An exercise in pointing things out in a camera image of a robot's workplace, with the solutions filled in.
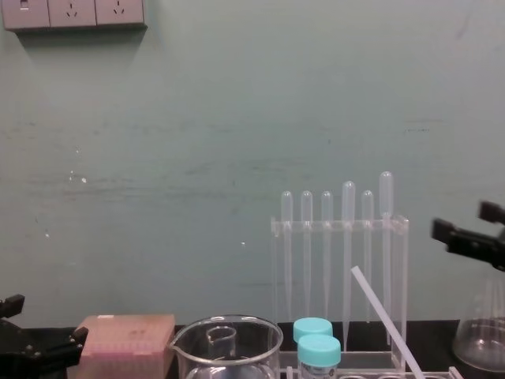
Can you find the clear acrylic tube rack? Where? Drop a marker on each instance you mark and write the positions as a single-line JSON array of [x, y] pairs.
[[442, 374]]

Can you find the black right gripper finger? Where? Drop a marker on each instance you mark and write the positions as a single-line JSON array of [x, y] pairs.
[[465, 239], [493, 213]]

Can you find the teal capped sample vial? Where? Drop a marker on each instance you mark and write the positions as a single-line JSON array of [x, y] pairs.
[[311, 327], [319, 351]]

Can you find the white wall socket panel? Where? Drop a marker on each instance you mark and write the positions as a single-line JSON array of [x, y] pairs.
[[71, 13]]

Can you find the short plastic transfer pipette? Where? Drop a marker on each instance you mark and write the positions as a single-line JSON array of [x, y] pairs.
[[367, 205]]

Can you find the long plastic transfer pipette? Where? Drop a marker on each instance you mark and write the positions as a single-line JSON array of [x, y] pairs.
[[348, 197], [386, 189]]

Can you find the pink pipette tip box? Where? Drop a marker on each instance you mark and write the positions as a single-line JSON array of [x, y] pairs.
[[126, 343]]

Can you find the white stirring rod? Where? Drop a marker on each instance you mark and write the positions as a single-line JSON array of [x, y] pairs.
[[384, 316]]

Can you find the small glass beaker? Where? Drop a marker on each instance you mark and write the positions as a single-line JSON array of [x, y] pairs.
[[221, 343]]

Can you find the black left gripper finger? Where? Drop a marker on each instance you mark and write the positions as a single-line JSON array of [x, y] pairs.
[[77, 341], [12, 306]]

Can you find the glass conical flask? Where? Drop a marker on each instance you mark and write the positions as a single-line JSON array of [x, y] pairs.
[[479, 343]]

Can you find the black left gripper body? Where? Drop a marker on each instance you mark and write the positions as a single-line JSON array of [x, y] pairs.
[[23, 361]]

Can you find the large glass beaker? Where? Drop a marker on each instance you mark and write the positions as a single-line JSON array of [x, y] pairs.
[[260, 347]]

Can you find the clear acrylic pipette rack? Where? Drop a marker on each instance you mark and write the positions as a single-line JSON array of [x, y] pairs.
[[398, 233]]

